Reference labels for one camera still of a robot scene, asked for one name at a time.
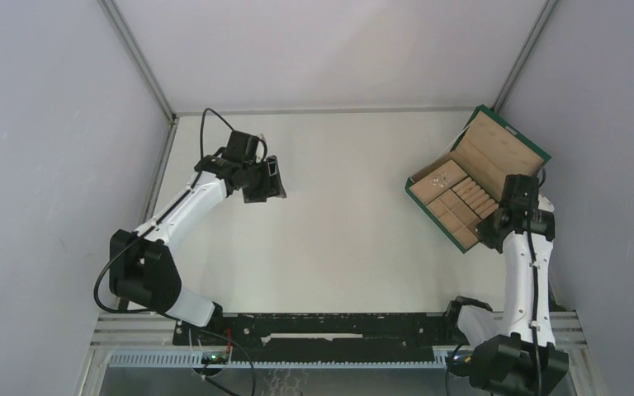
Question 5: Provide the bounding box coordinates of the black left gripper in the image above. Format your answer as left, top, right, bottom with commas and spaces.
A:
242, 156, 286, 204

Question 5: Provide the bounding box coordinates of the green jewelry tray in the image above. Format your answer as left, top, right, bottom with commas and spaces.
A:
405, 159, 499, 252

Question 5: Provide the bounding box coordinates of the green jewelry box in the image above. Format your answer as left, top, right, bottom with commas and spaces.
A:
404, 105, 552, 255

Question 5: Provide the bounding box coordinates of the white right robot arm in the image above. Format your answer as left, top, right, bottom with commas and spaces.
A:
443, 174, 569, 395

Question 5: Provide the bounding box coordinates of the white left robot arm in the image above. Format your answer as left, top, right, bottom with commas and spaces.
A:
106, 148, 286, 344

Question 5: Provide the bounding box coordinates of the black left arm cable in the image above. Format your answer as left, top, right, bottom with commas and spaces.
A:
93, 108, 269, 315

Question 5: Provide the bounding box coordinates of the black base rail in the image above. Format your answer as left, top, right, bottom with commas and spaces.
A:
172, 295, 499, 364

